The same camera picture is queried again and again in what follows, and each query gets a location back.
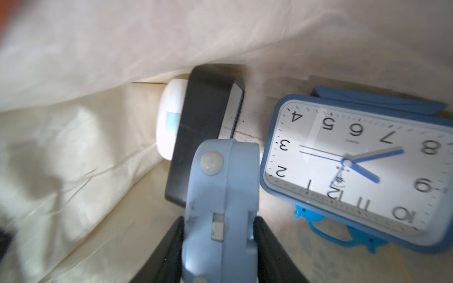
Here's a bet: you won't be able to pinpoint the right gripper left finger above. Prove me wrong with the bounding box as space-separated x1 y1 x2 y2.
130 216 185 283

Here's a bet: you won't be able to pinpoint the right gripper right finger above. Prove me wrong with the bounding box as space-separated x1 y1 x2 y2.
253 216 309 283

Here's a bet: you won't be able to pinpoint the light blue round alarm clock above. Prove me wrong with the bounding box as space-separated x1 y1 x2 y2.
182 139 260 283

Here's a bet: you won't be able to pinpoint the cream canvas bag orange handles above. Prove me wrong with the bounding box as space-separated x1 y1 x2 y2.
1 1 453 283

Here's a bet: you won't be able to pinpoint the black rectangular clock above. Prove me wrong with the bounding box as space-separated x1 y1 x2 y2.
165 64 245 207

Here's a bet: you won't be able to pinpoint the bright blue plastic clock stand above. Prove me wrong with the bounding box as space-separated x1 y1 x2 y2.
293 203 389 255

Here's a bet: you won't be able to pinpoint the large blue rectangular alarm clock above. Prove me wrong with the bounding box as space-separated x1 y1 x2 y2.
260 87 453 254

